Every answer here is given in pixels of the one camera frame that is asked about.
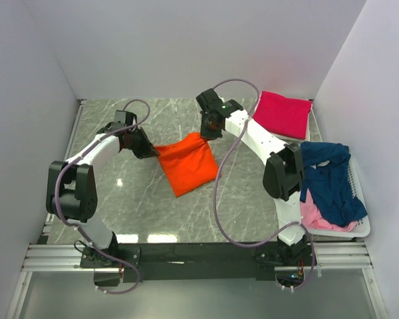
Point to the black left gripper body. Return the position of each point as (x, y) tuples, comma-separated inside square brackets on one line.
[(138, 143)]

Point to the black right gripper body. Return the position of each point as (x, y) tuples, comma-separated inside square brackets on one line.
[(207, 131)]

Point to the orange t-shirt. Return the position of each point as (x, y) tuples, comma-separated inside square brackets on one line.
[(188, 163)]

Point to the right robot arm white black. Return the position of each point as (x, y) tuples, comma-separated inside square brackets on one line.
[(283, 168)]

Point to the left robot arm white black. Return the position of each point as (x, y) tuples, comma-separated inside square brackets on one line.
[(71, 187)]

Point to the folded magenta t-shirt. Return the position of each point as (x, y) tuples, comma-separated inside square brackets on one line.
[(271, 105)]

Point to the folded white t-shirt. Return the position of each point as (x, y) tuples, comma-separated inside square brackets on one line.
[(292, 125)]

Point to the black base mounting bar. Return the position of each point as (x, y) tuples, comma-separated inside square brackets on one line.
[(198, 261)]

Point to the navy blue t-shirt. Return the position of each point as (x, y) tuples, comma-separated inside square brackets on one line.
[(326, 177)]

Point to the light pink t-shirt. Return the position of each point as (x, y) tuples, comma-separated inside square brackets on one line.
[(312, 218)]

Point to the white plastic laundry basket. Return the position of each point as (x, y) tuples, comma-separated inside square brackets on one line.
[(359, 227)]

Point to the aluminium frame rail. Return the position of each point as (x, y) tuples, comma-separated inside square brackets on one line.
[(64, 258)]

